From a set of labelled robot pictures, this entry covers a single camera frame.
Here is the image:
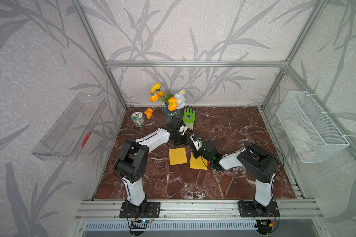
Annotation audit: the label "yellow envelope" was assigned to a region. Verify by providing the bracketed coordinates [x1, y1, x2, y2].
[189, 153, 208, 170]
[169, 148, 187, 166]

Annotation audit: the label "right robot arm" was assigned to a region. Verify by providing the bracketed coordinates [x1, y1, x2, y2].
[190, 138, 279, 208]

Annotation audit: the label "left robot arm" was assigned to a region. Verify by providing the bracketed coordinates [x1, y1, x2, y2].
[114, 117, 188, 208]

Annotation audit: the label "green work glove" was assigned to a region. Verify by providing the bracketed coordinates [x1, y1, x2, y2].
[183, 106, 195, 130]

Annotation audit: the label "blue glass vase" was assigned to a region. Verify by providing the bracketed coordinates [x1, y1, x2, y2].
[164, 104, 181, 123]

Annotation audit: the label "orange yellow artificial flowers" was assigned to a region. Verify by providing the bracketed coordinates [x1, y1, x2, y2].
[150, 83, 186, 111]

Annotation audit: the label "small printed tin can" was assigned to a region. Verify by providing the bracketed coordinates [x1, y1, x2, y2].
[131, 112, 145, 127]

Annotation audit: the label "white cloth in basket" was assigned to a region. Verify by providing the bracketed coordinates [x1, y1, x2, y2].
[283, 119, 312, 153]

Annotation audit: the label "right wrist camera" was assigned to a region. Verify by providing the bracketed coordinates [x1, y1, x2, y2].
[189, 134, 203, 152]

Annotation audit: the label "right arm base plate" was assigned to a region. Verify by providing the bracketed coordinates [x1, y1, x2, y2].
[237, 200, 280, 218]

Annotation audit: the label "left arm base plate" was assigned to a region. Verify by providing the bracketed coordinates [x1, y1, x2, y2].
[119, 201, 161, 219]

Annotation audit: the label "white wire mesh basket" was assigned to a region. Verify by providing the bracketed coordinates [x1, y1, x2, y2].
[276, 90, 350, 164]

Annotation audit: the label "clear plastic wall tray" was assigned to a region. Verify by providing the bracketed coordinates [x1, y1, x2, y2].
[31, 92, 107, 162]

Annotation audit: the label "aluminium front rail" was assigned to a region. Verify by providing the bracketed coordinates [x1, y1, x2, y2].
[74, 199, 324, 221]

